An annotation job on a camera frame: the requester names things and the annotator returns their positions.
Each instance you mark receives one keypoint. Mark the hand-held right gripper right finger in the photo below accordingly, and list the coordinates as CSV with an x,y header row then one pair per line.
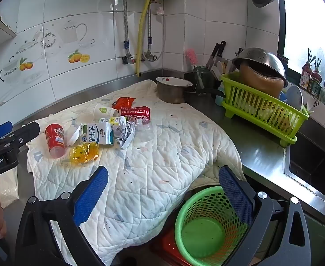
x,y
236,196

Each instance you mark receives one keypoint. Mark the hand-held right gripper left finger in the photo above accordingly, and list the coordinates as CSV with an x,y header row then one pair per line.
x,y
91,196

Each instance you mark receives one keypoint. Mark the green plastic mesh basket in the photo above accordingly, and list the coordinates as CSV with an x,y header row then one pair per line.
x,y
204,235

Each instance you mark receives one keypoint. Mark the clear plastic bottle yellow label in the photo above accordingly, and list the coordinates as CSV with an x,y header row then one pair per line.
x,y
144,131

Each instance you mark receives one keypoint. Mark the white plastic bag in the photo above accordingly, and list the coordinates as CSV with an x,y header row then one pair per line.
x,y
8,184

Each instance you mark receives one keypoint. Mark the red paper cup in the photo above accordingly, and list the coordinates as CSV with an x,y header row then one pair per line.
x,y
55,141

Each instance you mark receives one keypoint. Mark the yellow plastic packet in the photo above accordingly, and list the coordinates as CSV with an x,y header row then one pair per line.
x,y
83,152

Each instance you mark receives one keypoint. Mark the white milk carton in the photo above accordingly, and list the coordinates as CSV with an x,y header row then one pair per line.
x,y
96,134

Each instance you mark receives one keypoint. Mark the crumpled silver paper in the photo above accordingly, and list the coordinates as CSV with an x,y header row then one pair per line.
x,y
125,133

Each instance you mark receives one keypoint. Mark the stainless steel sink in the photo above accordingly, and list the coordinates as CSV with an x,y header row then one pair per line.
x,y
309,169

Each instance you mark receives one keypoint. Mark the white paper cup green leaf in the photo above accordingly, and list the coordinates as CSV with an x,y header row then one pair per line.
x,y
102,110

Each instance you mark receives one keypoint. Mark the white quilted blanket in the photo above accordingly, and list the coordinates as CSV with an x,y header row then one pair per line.
x,y
165,155

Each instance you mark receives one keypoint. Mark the red plastic stool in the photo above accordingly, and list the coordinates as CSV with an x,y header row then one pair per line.
x,y
166,243

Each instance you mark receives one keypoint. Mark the red soda can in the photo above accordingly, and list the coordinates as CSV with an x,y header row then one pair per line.
x,y
134,112

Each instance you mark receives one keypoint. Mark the green plastic dish rack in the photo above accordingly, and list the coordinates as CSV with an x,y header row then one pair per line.
x,y
248,99

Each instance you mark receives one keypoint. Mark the teal plastic cup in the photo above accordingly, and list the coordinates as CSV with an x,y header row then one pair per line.
x,y
219,99

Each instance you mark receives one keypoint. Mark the orange snack wrapper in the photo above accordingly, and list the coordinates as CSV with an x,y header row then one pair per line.
x,y
123,102

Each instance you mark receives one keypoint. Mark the white plate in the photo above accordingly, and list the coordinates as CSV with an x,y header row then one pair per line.
x,y
295,97

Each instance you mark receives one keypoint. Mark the brown clay pot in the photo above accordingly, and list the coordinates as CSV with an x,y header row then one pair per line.
x,y
259,81

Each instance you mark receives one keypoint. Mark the metal water valve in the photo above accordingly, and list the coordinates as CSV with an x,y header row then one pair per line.
x,y
127,59
150,57

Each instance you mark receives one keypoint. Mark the green glass jar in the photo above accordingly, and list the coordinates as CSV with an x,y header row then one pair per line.
x,y
202,74

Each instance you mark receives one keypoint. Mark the white bowl red print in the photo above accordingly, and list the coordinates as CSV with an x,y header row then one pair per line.
x,y
173,81

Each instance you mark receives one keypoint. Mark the metal colander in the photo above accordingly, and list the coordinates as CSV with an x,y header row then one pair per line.
x,y
259,58

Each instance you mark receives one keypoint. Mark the pink bottle brush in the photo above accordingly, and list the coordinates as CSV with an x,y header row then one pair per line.
x,y
191,56

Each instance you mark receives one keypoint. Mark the wooden wall shelf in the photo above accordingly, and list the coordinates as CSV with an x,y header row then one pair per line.
x,y
3,26

